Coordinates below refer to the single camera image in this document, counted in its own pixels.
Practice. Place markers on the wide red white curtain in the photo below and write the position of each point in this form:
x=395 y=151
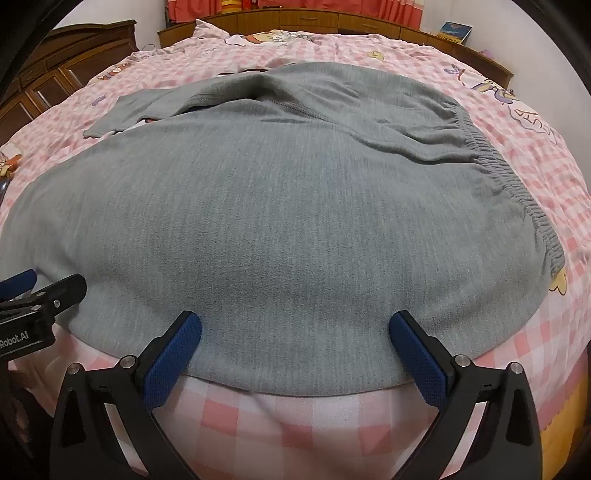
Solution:
x=277 y=7

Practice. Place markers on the pink checked cartoon blanket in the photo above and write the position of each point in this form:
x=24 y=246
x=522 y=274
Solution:
x=531 y=152

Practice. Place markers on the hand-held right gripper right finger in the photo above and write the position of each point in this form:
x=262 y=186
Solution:
x=418 y=355

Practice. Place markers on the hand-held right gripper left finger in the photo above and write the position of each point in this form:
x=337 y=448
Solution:
x=173 y=355

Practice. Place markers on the wooden bed headboard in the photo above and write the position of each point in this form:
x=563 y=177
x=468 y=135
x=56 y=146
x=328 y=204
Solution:
x=351 y=27

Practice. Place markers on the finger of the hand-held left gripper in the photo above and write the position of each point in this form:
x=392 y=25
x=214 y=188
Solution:
x=21 y=280
x=64 y=288

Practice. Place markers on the grey pants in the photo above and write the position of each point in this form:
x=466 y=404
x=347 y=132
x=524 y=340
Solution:
x=277 y=230

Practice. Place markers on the blue box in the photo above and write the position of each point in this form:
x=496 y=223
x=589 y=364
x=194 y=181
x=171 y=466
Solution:
x=455 y=32

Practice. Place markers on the dark wooden wardrobe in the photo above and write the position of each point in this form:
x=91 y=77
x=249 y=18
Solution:
x=51 y=78

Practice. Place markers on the small purple item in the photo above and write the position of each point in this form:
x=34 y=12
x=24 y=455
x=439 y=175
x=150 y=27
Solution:
x=488 y=54

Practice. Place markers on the yellow bed sheet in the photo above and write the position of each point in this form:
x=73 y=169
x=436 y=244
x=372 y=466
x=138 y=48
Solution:
x=565 y=454

